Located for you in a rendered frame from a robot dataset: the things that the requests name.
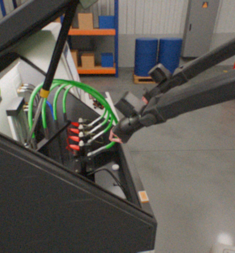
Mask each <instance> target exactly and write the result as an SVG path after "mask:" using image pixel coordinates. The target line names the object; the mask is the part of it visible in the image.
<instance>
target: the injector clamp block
mask: <svg viewBox="0 0 235 253"><path fill-rule="evenodd" d="M90 139H91V137H90V136H88V137H87V138H85V143H87V141H88V140H90ZM87 151H89V152H93V148H92V143H91V145H87V146H86V147H85V152H87ZM79 153H80V151H78V157H77V158H73V171H74V172H76V173H77V174H79V175H82V176H83V170H82V162H81V157H80V155H79ZM85 160H86V175H88V174H90V173H92V172H94V171H95V169H94V157H91V158H89V157H88V156H86V158H85ZM87 179H89V180H91V181H92V182H95V173H94V174H92V175H88V176H87Z"/></svg>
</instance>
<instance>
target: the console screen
mask: <svg viewBox="0 0 235 253"><path fill-rule="evenodd" d="M63 54H64V57H65V60H66V63H67V66H68V69H69V71H70V74H71V76H72V79H73V80H75V81H79V82H80V80H79V77H78V74H77V71H76V68H75V65H74V61H73V60H72V57H71V54H70V51H69V48H68V44H67V42H66V43H65V45H64V49H63ZM75 88H76V90H77V93H78V97H79V99H80V100H82V96H81V89H80V88H77V87H75Z"/></svg>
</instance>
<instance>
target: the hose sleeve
mask: <svg viewBox="0 0 235 253"><path fill-rule="evenodd" d="M106 150H108V149H107V148H106V145H105V146H103V147H101V148H100V149H98V150H95V151H93V152H91V156H95V155H97V154H99V153H101V152H104V151H106Z"/></svg>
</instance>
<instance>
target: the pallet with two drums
mask: <svg viewBox="0 0 235 253"><path fill-rule="evenodd" d="M182 44H183V39H182V38H175V37H171V38H160V39H157V38H136V42H135V62H134V64H135V68H134V71H133V72H132V76H133V77H134V83H135V84H155V82H139V80H152V78H151V77H150V76H149V74H148V73H149V71H150V70H151V69H152V68H153V67H154V66H156V65H158V64H162V65H163V66H164V67H165V68H166V69H167V70H169V71H170V72H171V74H173V73H174V71H175V69H176V68H178V67H179V63H180V56H181V49H182Z"/></svg>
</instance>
